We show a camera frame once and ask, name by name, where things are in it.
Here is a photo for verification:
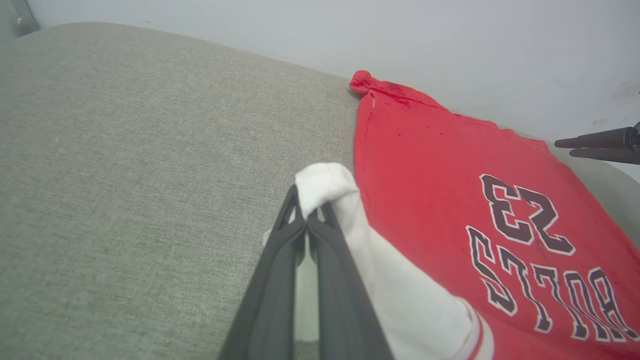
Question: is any grey metal post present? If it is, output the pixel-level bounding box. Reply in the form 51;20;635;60
10;0;42;37

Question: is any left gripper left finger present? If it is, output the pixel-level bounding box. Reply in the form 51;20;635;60
219;185;306;360

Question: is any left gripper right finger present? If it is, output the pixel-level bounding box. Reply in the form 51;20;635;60
307;203;394;360

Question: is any red white basketball jersey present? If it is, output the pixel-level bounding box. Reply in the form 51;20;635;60
262;70;640;360

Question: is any grey fabric sofa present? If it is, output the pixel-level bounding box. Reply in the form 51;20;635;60
0;21;640;360

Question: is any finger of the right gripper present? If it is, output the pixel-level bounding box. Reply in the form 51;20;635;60
553;127;636;150
569;148;640;166

